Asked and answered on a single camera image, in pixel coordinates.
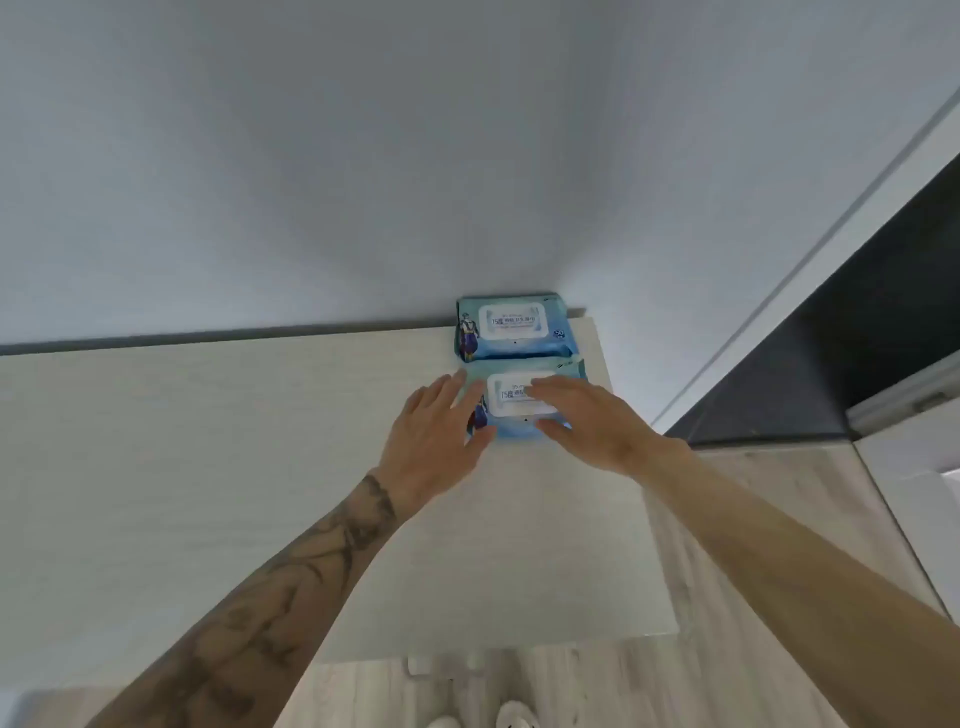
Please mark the person's left thumb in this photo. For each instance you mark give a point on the person's left thumb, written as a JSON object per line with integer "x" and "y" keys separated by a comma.
{"x": 481, "y": 442}

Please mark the person's right hand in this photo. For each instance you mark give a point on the person's right hand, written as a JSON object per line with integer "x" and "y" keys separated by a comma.
{"x": 607, "y": 431}

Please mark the person's left forearm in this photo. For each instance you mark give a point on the person's left forearm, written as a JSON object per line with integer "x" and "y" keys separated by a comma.
{"x": 277, "y": 607}

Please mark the person's right forearm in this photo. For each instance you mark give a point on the person's right forearm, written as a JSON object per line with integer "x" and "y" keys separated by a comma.
{"x": 795, "y": 592}

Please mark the white cabinet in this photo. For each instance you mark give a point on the white cabinet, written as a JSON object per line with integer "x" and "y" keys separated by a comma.
{"x": 915, "y": 480}

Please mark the person's white left shoe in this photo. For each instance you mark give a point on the person's white left shoe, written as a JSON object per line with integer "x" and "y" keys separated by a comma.
{"x": 439, "y": 722}

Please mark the person's left hand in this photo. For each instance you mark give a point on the person's left hand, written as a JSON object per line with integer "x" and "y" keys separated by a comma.
{"x": 427, "y": 446}

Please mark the person's right thumb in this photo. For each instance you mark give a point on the person's right thumb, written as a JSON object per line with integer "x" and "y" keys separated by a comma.
{"x": 553, "y": 430}

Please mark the person's white right shoe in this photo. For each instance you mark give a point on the person's white right shoe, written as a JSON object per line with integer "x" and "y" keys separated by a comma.
{"x": 517, "y": 716}

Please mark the white door frame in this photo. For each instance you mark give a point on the white door frame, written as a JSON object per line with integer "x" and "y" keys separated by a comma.
{"x": 810, "y": 262}

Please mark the person's white shoe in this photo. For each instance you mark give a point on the person's white shoe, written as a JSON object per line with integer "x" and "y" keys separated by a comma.
{"x": 517, "y": 716}
{"x": 439, "y": 722}

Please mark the blue wet wipes packet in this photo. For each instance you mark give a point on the blue wet wipes packet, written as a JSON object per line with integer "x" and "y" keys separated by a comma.
{"x": 510, "y": 390}
{"x": 514, "y": 324}

